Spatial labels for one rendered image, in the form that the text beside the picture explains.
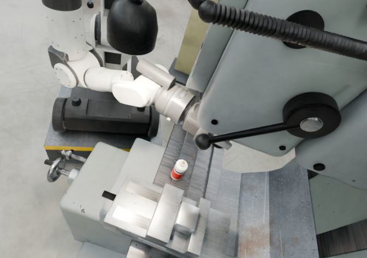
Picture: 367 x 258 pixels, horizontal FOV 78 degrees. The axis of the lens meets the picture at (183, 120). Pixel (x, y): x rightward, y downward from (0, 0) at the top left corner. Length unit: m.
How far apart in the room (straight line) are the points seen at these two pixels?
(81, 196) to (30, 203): 0.82
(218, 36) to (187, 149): 0.59
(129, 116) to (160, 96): 0.81
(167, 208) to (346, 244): 0.45
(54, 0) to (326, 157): 0.65
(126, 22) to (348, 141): 0.35
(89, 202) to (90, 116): 0.53
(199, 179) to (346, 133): 0.57
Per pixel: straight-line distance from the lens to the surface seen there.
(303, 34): 0.19
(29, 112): 2.19
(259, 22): 0.17
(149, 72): 0.56
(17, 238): 1.76
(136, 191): 0.72
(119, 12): 0.33
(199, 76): 0.44
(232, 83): 0.34
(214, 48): 0.41
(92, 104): 1.40
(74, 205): 1.00
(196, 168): 0.88
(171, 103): 0.54
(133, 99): 0.58
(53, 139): 1.51
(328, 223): 0.79
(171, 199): 0.69
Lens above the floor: 1.64
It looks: 49 degrees down
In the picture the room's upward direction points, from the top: 24 degrees clockwise
